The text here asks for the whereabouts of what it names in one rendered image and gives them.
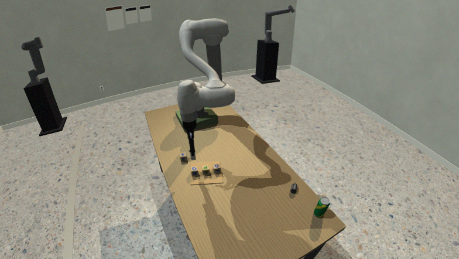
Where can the green drink can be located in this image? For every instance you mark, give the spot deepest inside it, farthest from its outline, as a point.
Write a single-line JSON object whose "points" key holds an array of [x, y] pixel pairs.
{"points": [[321, 207]]}

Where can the tan mat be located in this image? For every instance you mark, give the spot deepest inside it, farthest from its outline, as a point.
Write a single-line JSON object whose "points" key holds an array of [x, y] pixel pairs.
{"points": [[205, 179]]}

